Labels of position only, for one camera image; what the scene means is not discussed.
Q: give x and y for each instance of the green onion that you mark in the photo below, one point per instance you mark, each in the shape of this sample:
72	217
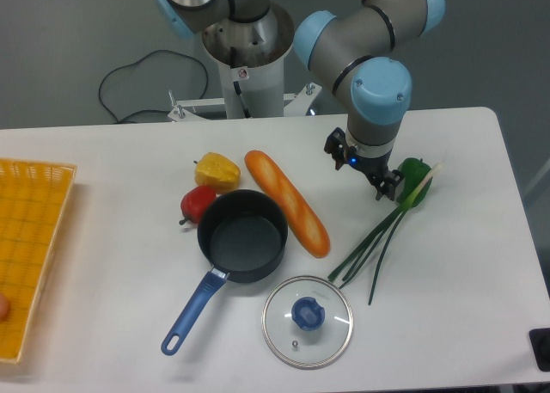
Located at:
349	268

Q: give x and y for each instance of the dark saucepan with blue handle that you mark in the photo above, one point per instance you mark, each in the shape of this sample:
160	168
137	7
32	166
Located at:
242	235

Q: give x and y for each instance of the yellow bell pepper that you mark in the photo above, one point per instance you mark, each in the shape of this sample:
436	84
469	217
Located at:
217	172

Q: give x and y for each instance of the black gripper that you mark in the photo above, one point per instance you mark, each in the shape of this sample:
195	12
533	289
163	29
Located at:
372	161

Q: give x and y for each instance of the black object at table edge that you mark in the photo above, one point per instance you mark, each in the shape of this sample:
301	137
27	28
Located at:
540	343

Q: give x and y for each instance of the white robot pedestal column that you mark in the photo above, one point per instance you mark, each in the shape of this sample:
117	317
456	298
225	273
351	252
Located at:
250	61

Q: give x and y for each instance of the white metal base frame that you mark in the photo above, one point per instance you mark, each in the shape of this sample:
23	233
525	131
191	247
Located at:
295	104

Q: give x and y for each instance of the glass lid with blue knob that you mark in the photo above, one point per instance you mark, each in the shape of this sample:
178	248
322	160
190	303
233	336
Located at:
307	322

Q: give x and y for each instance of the orange baguette bread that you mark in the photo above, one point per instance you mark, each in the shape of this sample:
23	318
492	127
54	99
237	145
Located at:
308	229

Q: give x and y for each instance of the yellow woven basket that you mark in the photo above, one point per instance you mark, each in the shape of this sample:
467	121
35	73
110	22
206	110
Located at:
33	199

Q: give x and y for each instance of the red bell pepper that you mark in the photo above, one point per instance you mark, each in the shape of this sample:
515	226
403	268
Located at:
194	204

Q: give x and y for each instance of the green bell pepper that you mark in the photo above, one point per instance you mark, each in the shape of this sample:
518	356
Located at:
414	170

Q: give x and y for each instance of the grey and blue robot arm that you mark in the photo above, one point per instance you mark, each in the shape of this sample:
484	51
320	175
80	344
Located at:
350	56

